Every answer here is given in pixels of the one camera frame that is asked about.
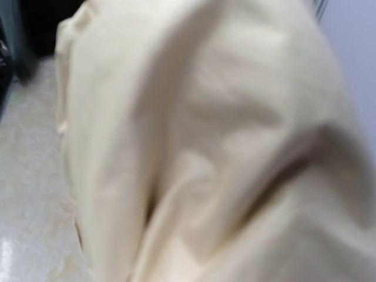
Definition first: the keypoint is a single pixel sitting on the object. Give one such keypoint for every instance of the beige folding umbrella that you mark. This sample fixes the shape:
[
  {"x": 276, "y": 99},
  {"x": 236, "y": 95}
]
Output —
[{"x": 212, "y": 141}]

